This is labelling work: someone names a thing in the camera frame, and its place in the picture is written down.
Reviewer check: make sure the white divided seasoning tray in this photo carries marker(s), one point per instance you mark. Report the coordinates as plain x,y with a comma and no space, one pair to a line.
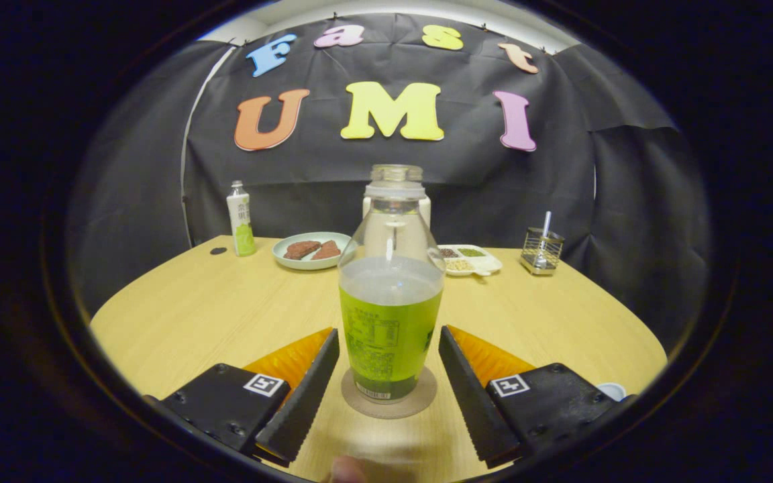
484,263

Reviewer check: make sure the pale green plate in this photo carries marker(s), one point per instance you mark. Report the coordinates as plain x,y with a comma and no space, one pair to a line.
292,263

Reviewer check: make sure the clear green label juice bottle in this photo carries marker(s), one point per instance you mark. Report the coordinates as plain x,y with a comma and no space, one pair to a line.
390,322

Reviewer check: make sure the brown bread piece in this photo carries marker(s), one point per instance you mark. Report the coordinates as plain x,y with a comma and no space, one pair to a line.
301,249
327,251

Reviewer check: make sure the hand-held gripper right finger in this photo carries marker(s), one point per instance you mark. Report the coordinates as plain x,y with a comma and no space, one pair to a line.
474,396

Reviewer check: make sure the pale blue cup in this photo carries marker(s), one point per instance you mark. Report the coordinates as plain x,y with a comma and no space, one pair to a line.
612,390

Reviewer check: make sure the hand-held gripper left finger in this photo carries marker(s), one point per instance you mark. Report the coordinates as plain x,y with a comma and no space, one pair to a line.
306,399

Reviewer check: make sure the wooden table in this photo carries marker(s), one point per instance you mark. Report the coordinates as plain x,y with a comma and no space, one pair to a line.
192,315

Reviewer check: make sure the white green capped bottle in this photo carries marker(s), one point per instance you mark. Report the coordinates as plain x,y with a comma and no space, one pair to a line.
242,221

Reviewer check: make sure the round brown coaster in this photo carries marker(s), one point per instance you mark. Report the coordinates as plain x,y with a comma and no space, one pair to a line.
427,399

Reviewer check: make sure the black backdrop cloth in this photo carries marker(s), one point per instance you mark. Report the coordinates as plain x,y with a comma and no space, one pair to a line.
467,181

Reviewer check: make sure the white straw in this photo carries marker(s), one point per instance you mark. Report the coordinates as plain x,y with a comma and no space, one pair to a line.
546,225

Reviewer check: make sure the cream toaster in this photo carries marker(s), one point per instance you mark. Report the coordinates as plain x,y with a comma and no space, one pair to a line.
425,211

